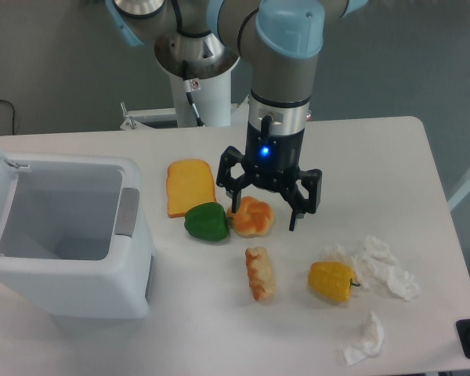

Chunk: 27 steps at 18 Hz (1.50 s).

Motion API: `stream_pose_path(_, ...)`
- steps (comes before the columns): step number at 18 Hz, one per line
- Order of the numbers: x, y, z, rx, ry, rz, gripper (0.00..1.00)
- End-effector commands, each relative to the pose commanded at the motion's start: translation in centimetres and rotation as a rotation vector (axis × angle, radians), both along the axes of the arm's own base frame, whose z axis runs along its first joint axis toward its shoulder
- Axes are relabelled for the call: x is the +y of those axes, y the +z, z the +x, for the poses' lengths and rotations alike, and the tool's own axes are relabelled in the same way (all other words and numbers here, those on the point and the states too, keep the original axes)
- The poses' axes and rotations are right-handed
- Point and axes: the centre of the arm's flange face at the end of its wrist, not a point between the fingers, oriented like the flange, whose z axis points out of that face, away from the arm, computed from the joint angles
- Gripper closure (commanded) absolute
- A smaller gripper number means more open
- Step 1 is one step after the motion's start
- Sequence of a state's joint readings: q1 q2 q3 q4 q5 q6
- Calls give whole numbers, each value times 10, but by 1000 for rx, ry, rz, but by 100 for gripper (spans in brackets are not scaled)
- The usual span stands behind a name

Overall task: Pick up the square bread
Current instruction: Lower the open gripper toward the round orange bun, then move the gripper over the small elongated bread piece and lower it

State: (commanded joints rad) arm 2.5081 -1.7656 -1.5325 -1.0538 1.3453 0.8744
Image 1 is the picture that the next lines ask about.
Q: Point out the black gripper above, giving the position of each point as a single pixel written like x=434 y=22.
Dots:
x=272 y=164

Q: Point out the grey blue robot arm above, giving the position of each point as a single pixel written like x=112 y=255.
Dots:
x=196 y=42

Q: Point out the orange square toast bread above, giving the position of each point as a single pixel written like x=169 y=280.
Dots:
x=189 y=183

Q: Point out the green bell pepper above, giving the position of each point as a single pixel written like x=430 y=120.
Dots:
x=207 y=222

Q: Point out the yellow bell pepper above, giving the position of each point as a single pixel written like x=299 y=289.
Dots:
x=333 y=280

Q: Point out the large crumpled white tissue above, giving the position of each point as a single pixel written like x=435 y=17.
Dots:
x=375 y=265

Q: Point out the small crumpled white tissue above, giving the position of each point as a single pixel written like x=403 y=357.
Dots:
x=370 y=343

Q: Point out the white trash bin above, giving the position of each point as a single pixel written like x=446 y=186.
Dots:
x=74 y=239

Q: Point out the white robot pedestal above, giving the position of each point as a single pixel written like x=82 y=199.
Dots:
x=199 y=102

